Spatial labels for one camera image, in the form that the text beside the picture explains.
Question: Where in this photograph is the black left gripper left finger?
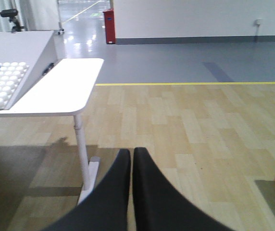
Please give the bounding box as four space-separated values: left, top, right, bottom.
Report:
44 149 131 231

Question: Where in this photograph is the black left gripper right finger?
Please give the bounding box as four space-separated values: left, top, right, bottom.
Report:
132 147 230 231

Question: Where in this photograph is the white side table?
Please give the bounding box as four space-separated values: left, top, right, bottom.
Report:
0 58 104 203

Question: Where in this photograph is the white egg tray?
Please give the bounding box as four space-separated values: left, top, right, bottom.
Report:
0 62 29 110

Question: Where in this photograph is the red bin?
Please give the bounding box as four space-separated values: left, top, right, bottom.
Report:
103 9 116 44

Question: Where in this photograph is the black camera on stand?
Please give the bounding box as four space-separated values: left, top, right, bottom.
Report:
0 9 24 33

